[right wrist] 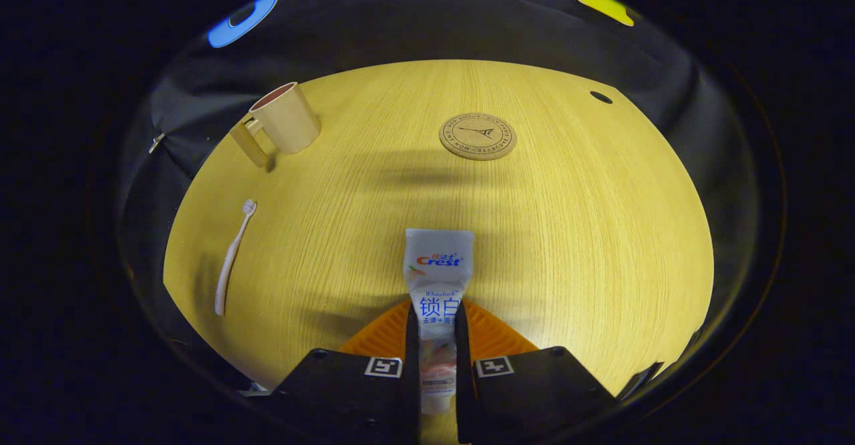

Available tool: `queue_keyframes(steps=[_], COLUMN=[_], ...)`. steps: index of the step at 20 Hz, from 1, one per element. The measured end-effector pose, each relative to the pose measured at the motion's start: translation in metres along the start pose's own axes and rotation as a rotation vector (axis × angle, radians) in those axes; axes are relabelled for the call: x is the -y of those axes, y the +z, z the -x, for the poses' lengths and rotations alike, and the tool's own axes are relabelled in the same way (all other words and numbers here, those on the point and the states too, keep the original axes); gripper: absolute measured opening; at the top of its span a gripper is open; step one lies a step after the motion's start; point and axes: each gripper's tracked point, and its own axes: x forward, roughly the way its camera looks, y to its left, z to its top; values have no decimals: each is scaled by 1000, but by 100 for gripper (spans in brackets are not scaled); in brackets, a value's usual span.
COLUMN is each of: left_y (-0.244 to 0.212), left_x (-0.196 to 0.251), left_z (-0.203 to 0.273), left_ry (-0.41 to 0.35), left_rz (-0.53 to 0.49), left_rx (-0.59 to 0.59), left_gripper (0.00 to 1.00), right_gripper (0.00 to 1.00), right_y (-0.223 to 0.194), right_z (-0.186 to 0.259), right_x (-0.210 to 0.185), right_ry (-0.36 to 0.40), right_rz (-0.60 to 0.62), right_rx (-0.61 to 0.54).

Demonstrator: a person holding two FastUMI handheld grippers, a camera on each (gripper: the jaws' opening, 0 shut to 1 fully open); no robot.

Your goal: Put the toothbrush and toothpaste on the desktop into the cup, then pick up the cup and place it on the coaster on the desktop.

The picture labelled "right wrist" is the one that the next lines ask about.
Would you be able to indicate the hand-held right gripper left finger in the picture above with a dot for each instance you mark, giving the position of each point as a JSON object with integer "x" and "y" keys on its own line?
{"x": 413, "y": 378}

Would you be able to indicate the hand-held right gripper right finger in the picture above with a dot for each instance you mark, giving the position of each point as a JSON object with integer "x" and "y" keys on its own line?
{"x": 463, "y": 378}

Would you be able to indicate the white toothpaste tube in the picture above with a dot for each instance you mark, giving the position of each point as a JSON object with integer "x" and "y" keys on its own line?
{"x": 437, "y": 264}

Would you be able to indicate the white toothbrush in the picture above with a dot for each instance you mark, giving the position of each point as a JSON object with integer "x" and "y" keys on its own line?
{"x": 230, "y": 264}

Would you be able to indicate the round cork coaster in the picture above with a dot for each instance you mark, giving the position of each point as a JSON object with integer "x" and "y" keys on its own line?
{"x": 477, "y": 136}

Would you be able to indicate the beige cup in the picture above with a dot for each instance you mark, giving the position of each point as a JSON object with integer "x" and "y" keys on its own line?
{"x": 287, "y": 121}

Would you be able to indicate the wooden desktop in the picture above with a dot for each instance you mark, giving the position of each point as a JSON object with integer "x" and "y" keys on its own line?
{"x": 568, "y": 231}

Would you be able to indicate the black backdrop cloth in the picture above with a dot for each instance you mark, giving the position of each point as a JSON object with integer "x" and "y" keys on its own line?
{"x": 414, "y": 31}

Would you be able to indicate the white cloth clip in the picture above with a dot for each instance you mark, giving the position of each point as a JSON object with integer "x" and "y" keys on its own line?
{"x": 156, "y": 142}

